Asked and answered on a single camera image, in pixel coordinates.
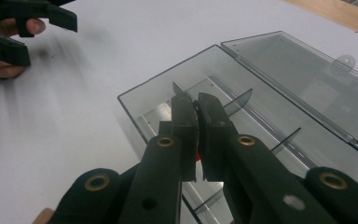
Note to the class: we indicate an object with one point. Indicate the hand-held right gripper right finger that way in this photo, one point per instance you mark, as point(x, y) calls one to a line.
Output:
point(230, 161)

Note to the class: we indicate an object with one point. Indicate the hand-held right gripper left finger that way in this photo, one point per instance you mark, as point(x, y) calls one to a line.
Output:
point(167, 174)

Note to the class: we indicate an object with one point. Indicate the clear plastic compartment box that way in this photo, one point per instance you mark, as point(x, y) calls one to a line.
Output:
point(292, 81)

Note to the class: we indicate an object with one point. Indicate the wooden table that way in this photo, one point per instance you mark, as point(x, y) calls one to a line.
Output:
point(338, 12)

